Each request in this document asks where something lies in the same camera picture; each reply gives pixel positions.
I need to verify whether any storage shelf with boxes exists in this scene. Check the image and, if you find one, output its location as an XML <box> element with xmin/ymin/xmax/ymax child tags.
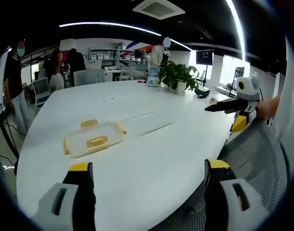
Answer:
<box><xmin>85</xmin><ymin>45</ymin><xmax>150</xmax><ymax>73</ymax></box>

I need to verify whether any yellow block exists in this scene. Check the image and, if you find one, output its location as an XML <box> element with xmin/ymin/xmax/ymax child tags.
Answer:
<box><xmin>231</xmin><ymin>115</ymin><xmax>247</xmax><ymax>133</ymax></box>

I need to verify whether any grey mesh office chair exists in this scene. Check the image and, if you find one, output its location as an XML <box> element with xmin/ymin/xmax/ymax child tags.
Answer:
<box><xmin>158</xmin><ymin>119</ymin><xmax>291</xmax><ymax>231</ymax></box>

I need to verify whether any dark screen on stand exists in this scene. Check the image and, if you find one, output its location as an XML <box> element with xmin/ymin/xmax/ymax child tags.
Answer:
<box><xmin>196</xmin><ymin>50</ymin><xmax>214</xmax><ymax>87</ymax></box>

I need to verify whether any black and white headset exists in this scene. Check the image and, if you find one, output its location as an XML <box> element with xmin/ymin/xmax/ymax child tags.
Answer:
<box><xmin>193</xmin><ymin>87</ymin><xmax>210</xmax><ymax>100</ymax></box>

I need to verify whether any ceiling light strip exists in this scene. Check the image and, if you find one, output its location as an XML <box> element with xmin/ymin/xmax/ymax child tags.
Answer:
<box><xmin>225</xmin><ymin>0</ymin><xmax>246</xmax><ymax>62</ymax></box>
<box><xmin>59</xmin><ymin>21</ymin><xmax>162</xmax><ymax>37</ymax></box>

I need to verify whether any black tripod stand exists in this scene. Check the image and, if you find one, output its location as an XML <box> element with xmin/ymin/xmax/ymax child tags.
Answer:
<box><xmin>228</xmin><ymin>69</ymin><xmax>239</xmax><ymax>98</ymax></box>

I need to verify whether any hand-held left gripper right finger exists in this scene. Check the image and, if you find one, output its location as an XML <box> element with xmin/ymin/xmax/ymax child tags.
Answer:
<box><xmin>204</xmin><ymin>158</ymin><xmax>270</xmax><ymax>231</ymax></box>

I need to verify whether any person's right hand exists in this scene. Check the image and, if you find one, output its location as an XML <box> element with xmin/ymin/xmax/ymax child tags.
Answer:
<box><xmin>256</xmin><ymin>95</ymin><xmax>282</xmax><ymax>120</ymax></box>

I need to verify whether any green plant in white pot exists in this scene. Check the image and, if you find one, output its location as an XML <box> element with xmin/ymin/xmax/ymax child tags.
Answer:
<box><xmin>158</xmin><ymin>60</ymin><xmax>200</xmax><ymax>95</ymax></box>

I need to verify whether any ceiling air vent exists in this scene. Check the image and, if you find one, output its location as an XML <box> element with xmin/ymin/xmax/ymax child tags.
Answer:
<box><xmin>132</xmin><ymin>0</ymin><xmax>186</xmax><ymax>20</ymax></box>

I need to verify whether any clear container with yellow clasps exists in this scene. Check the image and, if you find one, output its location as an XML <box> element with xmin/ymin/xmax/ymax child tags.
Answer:
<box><xmin>63</xmin><ymin>118</ymin><xmax>128</xmax><ymax>159</ymax></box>

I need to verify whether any black floor cable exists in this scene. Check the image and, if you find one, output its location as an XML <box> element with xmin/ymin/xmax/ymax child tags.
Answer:
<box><xmin>0</xmin><ymin>115</ymin><xmax>20</xmax><ymax>170</ymax></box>

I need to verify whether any blue and white water bottle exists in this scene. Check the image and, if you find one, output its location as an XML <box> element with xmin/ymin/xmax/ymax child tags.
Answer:
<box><xmin>146</xmin><ymin>65</ymin><xmax>161</xmax><ymax>88</ymax></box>

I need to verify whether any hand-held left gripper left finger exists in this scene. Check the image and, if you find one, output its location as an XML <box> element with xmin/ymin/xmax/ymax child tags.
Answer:
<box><xmin>31</xmin><ymin>162</ymin><xmax>97</xmax><ymax>231</ymax></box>

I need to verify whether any white boxy chair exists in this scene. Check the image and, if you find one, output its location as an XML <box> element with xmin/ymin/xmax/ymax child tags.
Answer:
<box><xmin>32</xmin><ymin>77</ymin><xmax>51</xmax><ymax>108</ymax></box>

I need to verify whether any white office chair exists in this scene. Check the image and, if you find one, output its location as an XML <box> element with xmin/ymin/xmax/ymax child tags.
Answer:
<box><xmin>73</xmin><ymin>68</ymin><xmax>106</xmax><ymax>87</ymax></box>

